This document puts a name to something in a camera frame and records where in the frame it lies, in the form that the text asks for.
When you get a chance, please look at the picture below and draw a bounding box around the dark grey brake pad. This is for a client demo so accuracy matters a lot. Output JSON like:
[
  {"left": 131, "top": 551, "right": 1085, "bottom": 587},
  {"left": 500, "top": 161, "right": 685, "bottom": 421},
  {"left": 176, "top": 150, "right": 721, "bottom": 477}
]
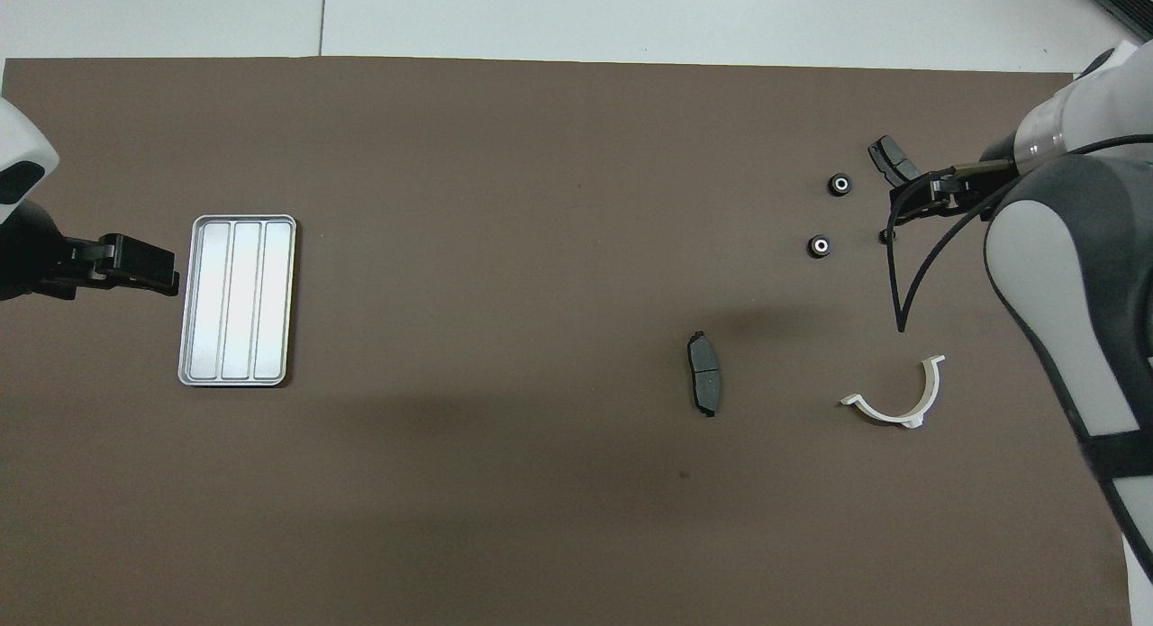
[
  {"left": 687, "top": 331, "right": 722, "bottom": 419},
  {"left": 867, "top": 135, "right": 922, "bottom": 187}
]

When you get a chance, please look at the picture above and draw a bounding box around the brown table mat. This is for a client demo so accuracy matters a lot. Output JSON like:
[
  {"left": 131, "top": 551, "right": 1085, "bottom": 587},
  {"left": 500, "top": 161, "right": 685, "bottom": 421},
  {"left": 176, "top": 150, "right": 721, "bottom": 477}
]
[{"left": 0, "top": 57, "right": 1138, "bottom": 626}]

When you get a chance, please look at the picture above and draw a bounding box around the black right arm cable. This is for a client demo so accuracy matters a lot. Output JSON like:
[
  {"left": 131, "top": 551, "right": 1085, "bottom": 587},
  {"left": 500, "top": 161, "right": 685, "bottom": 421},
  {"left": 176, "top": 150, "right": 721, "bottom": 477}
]
[{"left": 886, "top": 135, "right": 1153, "bottom": 335}]

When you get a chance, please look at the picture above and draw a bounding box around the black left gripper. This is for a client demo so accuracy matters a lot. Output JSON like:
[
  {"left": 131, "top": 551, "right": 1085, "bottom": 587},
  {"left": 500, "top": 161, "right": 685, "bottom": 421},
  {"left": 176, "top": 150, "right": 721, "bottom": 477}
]
[{"left": 0, "top": 201, "right": 181, "bottom": 303}]

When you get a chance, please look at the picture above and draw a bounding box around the black ribbed equipment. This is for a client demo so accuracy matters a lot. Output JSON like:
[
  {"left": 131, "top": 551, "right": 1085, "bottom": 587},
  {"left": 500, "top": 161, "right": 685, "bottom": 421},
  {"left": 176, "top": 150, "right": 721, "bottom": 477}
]
[{"left": 1084, "top": 0, "right": 1153, "bottom": 41}]

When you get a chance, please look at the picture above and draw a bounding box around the silver metal tray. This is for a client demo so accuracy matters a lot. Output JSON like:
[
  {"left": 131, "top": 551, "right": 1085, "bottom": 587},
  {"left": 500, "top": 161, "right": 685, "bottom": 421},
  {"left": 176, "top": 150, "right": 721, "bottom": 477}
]
[{"left": 177, "top": 214, "right": 297, "bottom": 387}]

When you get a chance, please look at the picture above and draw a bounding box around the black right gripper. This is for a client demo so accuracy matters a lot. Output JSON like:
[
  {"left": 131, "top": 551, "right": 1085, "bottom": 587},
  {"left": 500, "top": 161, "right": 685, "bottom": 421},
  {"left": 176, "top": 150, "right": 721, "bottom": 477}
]
[{"left": 890, "top": 138, "right": 1023, "bottom": 223}]

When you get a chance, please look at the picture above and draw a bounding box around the white half-ring clamp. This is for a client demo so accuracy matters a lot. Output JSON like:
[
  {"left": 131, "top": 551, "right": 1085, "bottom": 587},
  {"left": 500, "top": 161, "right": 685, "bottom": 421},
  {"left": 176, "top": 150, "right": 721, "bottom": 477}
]
[{"left": 839, "top": 355, "right": 946, "bottom": 429}]

